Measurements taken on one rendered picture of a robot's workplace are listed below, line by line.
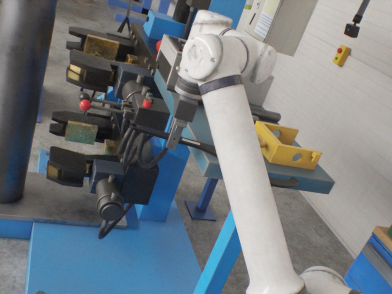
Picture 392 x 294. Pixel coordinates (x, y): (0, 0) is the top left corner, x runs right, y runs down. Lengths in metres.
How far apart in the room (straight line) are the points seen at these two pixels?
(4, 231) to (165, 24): 1.28
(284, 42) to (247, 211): 1.61
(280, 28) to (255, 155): 1.53
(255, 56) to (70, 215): 1.54
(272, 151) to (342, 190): 2.17
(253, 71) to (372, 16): 2.66
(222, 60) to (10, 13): 1.21
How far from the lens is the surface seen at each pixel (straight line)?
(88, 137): 2.28
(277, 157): 1.20
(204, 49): 0.79
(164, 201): 2.32
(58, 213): 2.23
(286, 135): 1.36
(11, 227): 2.24
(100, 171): 1.85
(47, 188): 2.38
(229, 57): 0.81
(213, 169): 1.07
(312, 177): 1.24
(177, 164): 2.19
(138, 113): 1.38
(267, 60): 0.91
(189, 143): 1.10
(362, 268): 1.51
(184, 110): 1.00
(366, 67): 3.40
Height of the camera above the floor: 1.52
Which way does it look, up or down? 24 degrees down
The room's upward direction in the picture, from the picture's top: 20 degrees clockwise
